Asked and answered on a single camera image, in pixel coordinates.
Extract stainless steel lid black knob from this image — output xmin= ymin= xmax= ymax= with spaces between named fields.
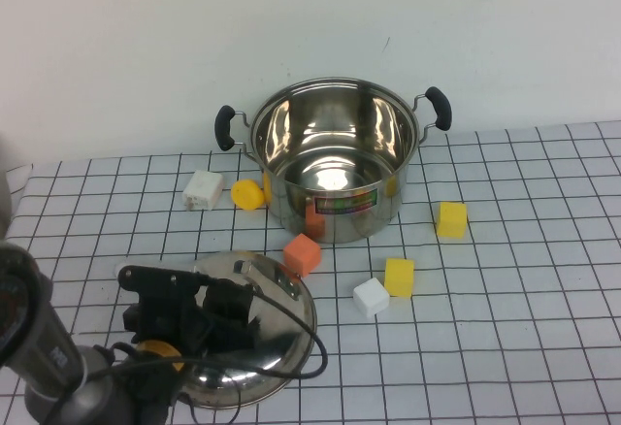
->
xmin=181 ymin=248 xmax=319 ymax=409

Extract blurry grey rounded object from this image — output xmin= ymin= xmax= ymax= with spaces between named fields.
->
xmin=0 ymin=143 xmax=14 ymax=238

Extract white black-grid tablecloth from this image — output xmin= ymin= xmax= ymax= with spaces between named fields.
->
xmin=0 ymin=120 xmax=621 ymax=425

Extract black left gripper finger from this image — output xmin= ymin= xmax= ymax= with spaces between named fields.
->
xmin=193 ymin=273 xmax=257 ymax=322
xmin=206 ymin=318 xmax=264 ymax=354

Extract yellow cylinder block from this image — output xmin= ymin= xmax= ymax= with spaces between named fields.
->
xmin=230 ymin=179 xmax=266 ymax=212

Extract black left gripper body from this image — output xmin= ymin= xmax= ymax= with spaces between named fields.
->
xmin=117 ymin=264 xmax=214 ymax=348

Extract white foam cube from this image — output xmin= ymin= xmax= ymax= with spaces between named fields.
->
xmin=352 ymin=277 xmax=391 ymax=319

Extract orange foam cube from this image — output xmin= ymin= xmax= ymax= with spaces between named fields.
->
xmin=282 ymin=232 xmax=322 ymax=278

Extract white block with marks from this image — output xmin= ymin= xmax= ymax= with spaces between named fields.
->
xmin=181 ymin=169 xmax=225 ymax=213

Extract yellow foam cube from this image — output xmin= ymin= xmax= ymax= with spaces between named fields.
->
xmin=383 ymin=257 xmax=416 ymax=299
xmin=435 ymin=201 xmax=469 ymax=240

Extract stainless steel pot black handles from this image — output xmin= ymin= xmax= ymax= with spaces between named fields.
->
xmin=213 ymin=75 xmax=453 ymax=246

